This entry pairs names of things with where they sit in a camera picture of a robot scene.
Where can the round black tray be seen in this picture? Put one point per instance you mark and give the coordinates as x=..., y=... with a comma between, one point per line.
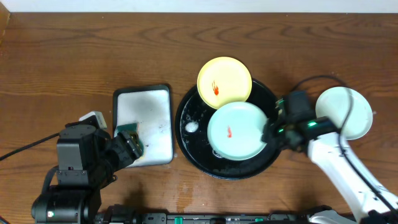
x=191, y=122

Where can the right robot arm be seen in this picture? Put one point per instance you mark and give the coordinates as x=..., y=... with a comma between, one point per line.
x=368, y=199

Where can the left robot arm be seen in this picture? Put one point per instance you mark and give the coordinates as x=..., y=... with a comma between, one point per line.
x=88, y=158

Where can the pale green plate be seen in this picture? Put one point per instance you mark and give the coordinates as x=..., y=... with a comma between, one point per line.
x=334, y=103
x=235, y=131

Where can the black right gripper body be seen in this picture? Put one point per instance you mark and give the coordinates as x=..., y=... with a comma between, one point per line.
x=277, y=135

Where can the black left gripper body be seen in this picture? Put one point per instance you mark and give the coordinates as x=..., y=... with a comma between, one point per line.
x=128, y=144

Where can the yellow plate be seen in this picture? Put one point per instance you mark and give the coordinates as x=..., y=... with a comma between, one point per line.
x=224, y=80

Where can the black rectangular soap tray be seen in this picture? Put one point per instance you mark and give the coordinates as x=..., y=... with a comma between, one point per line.
x=149, y=110

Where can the green yellow sponge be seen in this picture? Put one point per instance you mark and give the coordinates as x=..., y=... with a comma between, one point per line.
x=132, y=129

